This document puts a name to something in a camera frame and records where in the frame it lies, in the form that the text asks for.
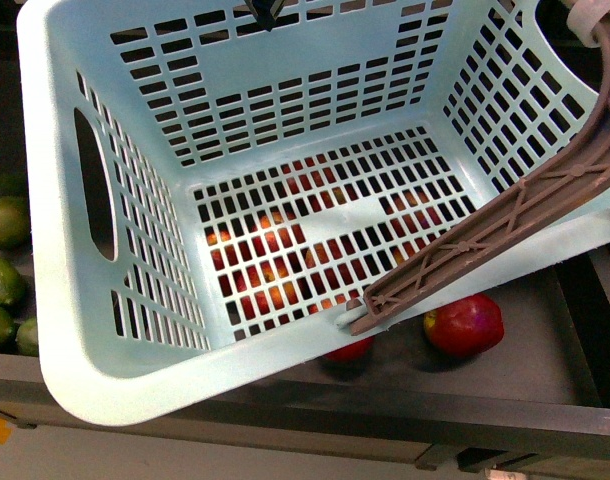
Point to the green avocado on shelf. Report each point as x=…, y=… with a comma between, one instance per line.
x=12, y=285

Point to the light blue plastic basket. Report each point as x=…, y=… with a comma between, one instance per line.
x=213, y=202

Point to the white zip tie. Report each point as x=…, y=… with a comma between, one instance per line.
x=587, y=20

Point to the brown basket handle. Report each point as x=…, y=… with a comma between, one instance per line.
x=574, y=176

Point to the red apple front right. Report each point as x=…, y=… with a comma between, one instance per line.
x=466, y=327

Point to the red apple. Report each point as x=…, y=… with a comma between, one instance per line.
x=466, y=327
x=351, y=353

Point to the red apple front left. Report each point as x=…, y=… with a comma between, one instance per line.
x=351, y=353

